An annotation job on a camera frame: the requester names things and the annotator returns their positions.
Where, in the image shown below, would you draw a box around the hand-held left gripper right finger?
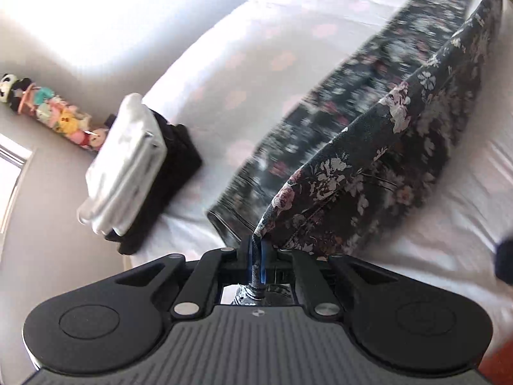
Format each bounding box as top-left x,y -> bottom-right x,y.
260,241 -> 398,320

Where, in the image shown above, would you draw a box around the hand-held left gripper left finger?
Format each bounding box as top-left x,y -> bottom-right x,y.
115,241 -> 257,318

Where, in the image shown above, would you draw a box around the dark floral pants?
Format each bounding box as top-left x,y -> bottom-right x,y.
206,0 -> 510,302

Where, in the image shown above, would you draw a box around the black folded clothes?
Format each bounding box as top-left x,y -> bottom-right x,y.
105,108 -> 203,256

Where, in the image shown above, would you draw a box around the white folded clothes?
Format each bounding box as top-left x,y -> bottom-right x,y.
76,93 -> 168,235

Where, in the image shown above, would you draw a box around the white pink-dotted bed sheet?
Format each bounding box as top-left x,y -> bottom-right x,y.
124,0 -> 513,355

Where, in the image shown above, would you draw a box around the dark cloth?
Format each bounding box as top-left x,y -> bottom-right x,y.
494,240 -> 513,282

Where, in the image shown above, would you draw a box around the row of plush toys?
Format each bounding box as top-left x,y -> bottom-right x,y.
0,73 -> 111,153

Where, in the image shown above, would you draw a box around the window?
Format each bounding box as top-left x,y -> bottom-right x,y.
0,134 -> 33,234

